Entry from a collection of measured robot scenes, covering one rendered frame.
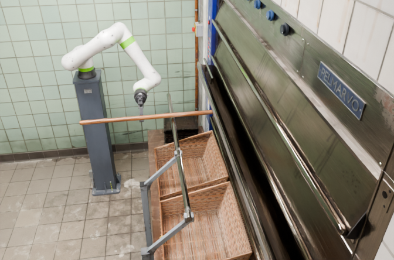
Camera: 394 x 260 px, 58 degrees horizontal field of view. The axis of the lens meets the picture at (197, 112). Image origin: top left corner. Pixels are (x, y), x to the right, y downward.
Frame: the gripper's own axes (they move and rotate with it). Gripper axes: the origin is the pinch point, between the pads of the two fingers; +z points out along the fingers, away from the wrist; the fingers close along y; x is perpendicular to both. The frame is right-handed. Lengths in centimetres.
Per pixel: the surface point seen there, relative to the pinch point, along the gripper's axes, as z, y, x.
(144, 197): 48, 32, 1
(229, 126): 56, -23, -48
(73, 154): -113, 118, 80
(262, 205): 113, -23, -48
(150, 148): -38, 61, -5
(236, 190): 59, 22, -54
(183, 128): -32, 38, -32
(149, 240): 48, 72, 0
